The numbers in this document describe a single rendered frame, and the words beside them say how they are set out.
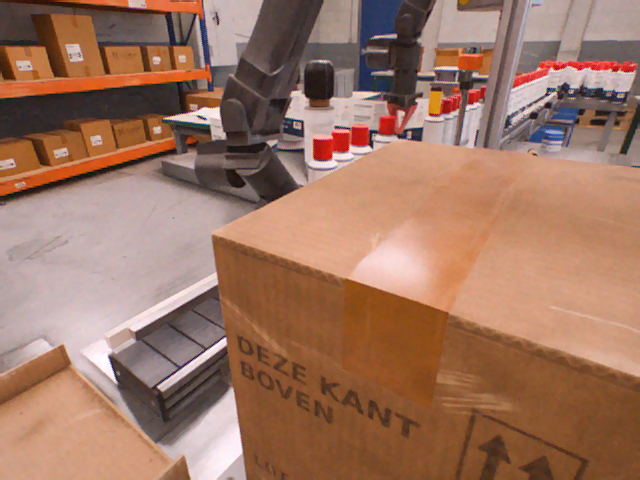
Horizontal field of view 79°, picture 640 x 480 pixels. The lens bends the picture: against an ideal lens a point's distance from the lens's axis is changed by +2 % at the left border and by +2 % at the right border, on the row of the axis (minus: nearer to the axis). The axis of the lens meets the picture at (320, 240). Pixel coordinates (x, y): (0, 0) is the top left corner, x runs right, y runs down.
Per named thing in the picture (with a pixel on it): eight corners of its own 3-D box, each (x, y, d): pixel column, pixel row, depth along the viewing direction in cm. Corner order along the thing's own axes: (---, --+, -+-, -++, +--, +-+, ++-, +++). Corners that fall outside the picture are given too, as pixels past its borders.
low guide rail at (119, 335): (438, 156, 123) (439, 150, 122) (442, 156, 122) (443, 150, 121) (106, 346, 46) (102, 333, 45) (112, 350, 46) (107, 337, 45)
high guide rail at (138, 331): (464, 142, 117) (465, 138, 116) (468, 143, 116) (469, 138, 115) (130, 337, 40) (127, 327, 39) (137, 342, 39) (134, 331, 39)
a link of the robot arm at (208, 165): (238, 97, 45) (279, 96, 52) (170, 104, 50) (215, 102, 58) (253, 196, 49) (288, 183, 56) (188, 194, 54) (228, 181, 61)
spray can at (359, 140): (351, 218, 83) (355, 121, 74) (372, 224, 80) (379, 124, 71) (338, 227, 79) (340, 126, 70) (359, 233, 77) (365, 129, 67)
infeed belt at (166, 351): (486, 140, 166) (488, 131, 165) (506, 143, 162) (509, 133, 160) (119, 379, 49) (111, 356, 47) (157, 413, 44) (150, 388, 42)
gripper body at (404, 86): (381, 101, 94) (384, 68, 90) (399, 97, 101) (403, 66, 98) (405, 104, 91) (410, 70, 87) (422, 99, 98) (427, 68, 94)
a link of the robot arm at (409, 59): (418, 41, 86) (425, 41, 91) (389, 40, 89) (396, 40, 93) (414, 74, 90) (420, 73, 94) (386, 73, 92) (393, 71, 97)
